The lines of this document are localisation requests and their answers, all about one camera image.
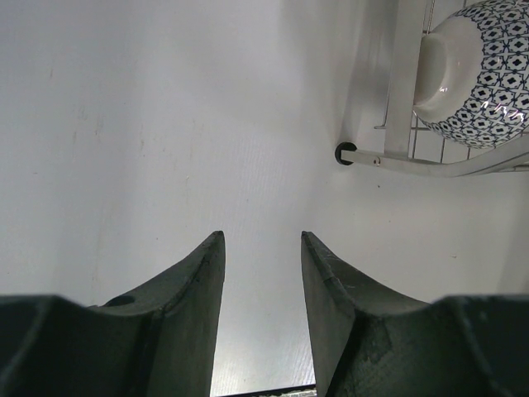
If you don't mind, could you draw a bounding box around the dark blue patterned bowl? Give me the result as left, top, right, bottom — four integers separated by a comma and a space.
413, 1, 528, 149

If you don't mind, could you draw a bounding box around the stainless steel dish rack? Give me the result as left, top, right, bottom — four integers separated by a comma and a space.
335, 1, 528, 178

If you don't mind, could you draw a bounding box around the aluminium front rail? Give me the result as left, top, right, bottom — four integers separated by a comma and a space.
225, 385, 317, 397

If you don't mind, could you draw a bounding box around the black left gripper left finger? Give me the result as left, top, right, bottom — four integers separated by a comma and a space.
1, 231, 226, 396

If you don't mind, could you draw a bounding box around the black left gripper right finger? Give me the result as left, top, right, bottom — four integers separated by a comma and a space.
301, 232, 528, 396

